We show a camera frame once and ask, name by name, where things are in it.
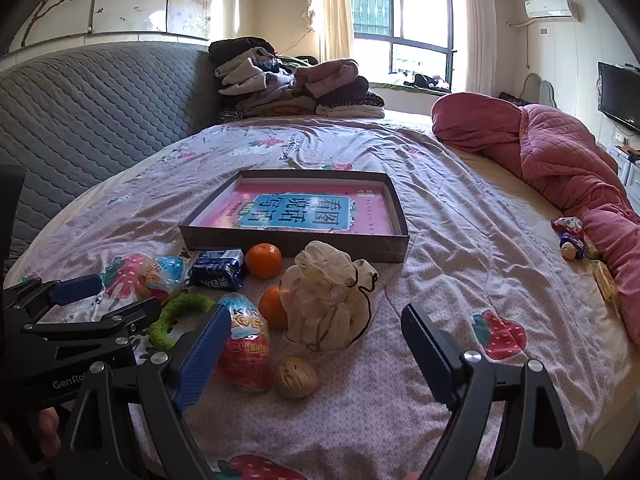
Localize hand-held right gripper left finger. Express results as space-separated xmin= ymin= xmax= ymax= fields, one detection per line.
xmin=57 ymin=302 xmax=233 ymax=480

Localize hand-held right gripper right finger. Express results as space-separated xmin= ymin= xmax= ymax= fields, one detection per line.
xmin=400 ymin=302 xmax=606 ymax=480

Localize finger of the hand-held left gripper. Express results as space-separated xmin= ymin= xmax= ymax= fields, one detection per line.
xmin=22 ymin=297 xmax=163 ymax=347
xmin=5 ymin=275 xmax=106 ymax=322

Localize green fuzzy ring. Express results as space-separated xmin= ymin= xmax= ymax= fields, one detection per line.
xmin=148 ymin=292 xmax=217 ymax=350

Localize foil-wrapped toy egg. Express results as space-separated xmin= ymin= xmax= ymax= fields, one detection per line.
xmin=135 ymin=255 xmax=188 ymax=306
xmin=215 ymin=292 xmax=275 ymax=392

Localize orange mandarin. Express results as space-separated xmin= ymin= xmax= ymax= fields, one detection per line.
xmin=245 ymin=242 xmax=283 ymax=280
xmin=258 ymin=286 xmax=290 ymax=330

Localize blue snack packet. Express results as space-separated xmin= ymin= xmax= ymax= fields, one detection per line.
xmin=189 ymin=247 xmax=246 ymax=291

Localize brown walnut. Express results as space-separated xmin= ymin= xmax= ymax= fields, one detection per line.
xmin=272 ymin=357 xmax=321 ymax=400

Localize beige mesh drawstring bag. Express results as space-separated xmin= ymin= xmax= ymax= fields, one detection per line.
xmin=279 ymin=240 xmax=380 ymax=353

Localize shallow grey cardboard box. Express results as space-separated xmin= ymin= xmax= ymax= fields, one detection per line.
xmin=179 ymin=169 xmax=411 ymax=264

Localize person's left hand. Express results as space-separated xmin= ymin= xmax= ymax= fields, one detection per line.
xmin=27 ymin=405 xmax=68 ymax=461

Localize strawberry print bed sheet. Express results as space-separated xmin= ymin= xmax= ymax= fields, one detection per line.
xmin=5 ymin=112 xmax=626 ymax=480

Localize beige bed sheet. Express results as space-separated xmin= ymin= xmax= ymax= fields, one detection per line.
xmin=385 ymin=110 xmax=631 ymax=376

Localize small blue wrapped snack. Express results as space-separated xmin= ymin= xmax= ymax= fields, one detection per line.
xmin=559 ymin=232 xmax=600 ymax=261

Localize grey quilted headboard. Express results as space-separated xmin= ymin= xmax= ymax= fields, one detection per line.
xmin=0 ymin=40 xmax=226 ymax=271

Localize red white wrapped candy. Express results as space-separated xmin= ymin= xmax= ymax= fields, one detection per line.
xmin=551 ymin=216 xmax=585 ymax=235

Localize yellow snack packet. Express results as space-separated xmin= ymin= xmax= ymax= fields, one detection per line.
xmin=592 ymin=260 xmax=620 ymax=303

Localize pink quilted blanket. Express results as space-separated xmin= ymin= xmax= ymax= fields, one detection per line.
xmin=431 ymin=92 xmax=640 ymax=346

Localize white low cabinet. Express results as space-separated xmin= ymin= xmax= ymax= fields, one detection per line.
xmin=607 ymin=142 xmax=640 ymax=201

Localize green windowsill mat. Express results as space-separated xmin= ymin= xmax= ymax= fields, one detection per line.
xmin=370 ymin=81 xmax=456 ymax=96

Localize dark clothes on windowsill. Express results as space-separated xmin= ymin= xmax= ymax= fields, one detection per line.
xmin=402 ymin=72 xmax=451 ymax=93

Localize pile of folded clothes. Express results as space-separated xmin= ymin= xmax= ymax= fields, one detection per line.
xmin=207 ymin=36 xmax=386 ymax=123

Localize white curved chair back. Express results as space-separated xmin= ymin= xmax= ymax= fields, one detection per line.
xmin=520 ymin=72 xmax=558 ymax=108

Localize black flat television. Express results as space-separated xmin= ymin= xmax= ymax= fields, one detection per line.
xmin=597 ymin=61 xmax=640 ymax=135

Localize cream curtain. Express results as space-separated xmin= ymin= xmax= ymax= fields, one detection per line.
xmin=305 ymin=0 xmax=356 ymax=63
xmin=460 ymin=0 xmax=496 ymax=95

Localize dark framed window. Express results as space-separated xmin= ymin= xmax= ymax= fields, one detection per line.
xmin=347 ymin=0 xmax=458 ymax=93

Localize white air conditioner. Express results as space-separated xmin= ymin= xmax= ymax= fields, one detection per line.
xmin=523 ymin=0 xmax=580 ymax=22

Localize blossom painted wall panel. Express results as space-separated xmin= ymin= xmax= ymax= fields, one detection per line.
xmin=7 ymin=0 xmax=216 ymax=53

